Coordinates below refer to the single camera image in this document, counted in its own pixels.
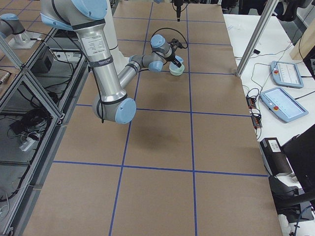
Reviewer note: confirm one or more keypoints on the orange black electronics strip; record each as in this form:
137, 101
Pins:
254, 112

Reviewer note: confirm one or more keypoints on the mint green bowl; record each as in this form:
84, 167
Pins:
175, 70

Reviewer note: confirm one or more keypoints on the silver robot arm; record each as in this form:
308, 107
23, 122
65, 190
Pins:
9, 27
112, 102

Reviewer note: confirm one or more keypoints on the light blue plastic cup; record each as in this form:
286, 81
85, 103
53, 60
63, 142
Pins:
179, 59

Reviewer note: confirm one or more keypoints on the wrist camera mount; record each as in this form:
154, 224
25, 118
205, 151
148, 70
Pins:
176, 44

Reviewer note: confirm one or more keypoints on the black box on desk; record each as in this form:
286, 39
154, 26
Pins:
274, 158

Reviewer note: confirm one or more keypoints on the far teach pendant tablet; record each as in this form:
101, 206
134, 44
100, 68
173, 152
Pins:
286, 74

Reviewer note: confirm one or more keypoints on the white camera pole base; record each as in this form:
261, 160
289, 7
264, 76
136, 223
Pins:
120, 60

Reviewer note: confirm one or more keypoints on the aluminium frame post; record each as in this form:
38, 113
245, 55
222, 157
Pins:
257, 33

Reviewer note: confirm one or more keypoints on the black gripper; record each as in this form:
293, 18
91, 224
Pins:
177, 11
173, 59

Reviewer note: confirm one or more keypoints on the brown paper table cover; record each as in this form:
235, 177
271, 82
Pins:
187, 165

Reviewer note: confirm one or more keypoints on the near teach pendant tablet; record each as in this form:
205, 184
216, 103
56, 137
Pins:
282, 105

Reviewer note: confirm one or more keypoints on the teach pendant tablet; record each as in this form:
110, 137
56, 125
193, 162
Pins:
286, 74
282, 105

